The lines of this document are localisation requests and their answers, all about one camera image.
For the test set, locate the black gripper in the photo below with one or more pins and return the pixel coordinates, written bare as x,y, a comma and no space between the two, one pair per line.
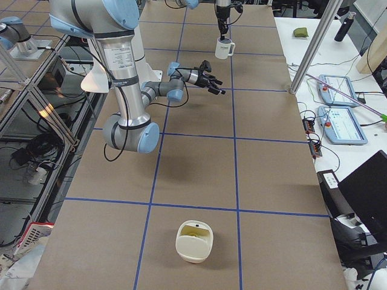
201,80
222,12

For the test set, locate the white mug grey inside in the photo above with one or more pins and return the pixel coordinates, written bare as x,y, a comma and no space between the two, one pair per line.
224,48

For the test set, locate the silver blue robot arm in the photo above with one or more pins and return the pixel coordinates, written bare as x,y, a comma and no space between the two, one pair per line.
192,4
112,24

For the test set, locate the green cloth pouch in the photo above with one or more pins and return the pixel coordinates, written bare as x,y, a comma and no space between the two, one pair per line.
300,32

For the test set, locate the black water bottle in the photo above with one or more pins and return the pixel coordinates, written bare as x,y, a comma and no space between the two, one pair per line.
344,28

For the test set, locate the wooden board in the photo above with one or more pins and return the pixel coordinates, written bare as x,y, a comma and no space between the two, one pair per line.
374,55

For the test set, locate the cream trash bin with lid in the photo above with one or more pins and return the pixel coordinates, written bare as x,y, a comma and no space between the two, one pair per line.
194,241

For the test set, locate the black monitor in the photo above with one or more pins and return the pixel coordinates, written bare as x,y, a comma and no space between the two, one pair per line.
365,191

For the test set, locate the aluminium frame post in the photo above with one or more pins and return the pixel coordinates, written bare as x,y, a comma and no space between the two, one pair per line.
318,36

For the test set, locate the aluminium frame rack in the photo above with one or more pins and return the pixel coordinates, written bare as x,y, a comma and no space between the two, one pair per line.
44,113

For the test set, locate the green handled reacher grabber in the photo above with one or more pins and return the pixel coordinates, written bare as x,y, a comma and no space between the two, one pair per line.
374,111

